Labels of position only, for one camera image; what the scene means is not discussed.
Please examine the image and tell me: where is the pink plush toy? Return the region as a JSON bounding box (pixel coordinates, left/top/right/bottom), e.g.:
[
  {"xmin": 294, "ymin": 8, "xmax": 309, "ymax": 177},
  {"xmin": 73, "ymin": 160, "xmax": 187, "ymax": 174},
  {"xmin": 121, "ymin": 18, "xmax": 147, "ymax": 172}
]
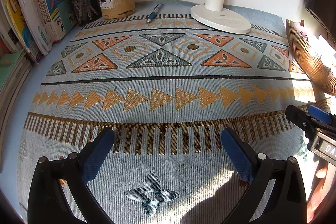
[{"xmin": 293, "ymin": 19, "xmax": 309, "ymax": 40}]

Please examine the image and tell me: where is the person's right hand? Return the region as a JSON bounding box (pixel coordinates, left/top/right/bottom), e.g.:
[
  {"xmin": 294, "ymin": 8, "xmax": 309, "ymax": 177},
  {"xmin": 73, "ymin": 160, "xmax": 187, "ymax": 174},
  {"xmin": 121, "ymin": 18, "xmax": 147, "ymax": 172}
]
[{"xmin": 307, "ymin": 164, "xmax": 334, "ymax": 223}]

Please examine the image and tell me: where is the amber ribbed glass bowl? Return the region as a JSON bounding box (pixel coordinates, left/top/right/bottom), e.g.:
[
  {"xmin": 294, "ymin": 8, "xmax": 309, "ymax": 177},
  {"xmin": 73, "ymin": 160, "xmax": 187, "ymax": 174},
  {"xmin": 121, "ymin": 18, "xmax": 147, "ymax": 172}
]
[{"xmin": 286, "ymin": 19, "xmax": 335, "ymax": 96}]

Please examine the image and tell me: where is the patterned woven table mat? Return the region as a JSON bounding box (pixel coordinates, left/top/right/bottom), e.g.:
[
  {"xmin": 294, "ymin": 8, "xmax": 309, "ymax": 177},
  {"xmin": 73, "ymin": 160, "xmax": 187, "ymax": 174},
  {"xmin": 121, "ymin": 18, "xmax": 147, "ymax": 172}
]
[{"xmin": 17, "ymin": 2, "xmax": 335, "ymax": 223}]

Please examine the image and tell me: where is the green notebook stack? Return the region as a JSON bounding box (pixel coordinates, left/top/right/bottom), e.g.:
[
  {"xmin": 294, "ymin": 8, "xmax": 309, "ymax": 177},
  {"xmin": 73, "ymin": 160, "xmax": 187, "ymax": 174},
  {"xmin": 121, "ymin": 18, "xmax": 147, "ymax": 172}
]
[{"xmin": 1, "ymin": 50, "xmax": 31, "ymax": 135}]

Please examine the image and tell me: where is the white desk lamp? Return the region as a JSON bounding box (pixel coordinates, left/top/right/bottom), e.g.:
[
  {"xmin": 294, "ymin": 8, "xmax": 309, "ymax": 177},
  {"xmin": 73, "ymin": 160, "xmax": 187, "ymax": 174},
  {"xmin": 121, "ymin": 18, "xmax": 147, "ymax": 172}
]
[{"xmin": 191, "ymin": 0, "xmax": 251, "ymax": 34}]

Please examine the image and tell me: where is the black mesh pen holder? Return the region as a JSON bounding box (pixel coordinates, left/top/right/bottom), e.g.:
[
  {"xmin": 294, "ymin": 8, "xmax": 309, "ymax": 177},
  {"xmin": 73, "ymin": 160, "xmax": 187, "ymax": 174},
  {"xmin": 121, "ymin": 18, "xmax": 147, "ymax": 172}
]
[{"xmin": 71, "ymin": 0, "xmax": 102, "ymax": 26}]

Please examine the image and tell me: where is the blue ballpoint pen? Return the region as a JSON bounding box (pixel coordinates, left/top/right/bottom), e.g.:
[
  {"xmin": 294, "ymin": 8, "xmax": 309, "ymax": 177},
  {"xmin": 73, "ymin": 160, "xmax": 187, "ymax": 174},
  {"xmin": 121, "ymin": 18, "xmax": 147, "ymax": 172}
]
[{"xmin": 146, "ymin": 3, "xmax": 163, "ymax": 23}]

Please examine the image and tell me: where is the yellow book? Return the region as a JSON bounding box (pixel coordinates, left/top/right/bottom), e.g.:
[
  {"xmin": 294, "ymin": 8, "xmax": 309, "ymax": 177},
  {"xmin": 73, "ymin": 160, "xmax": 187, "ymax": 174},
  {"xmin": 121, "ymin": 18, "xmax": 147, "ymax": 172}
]
[{"xmin": 1, "ymin": 0, "xmax": 42, "ymax": 64}]

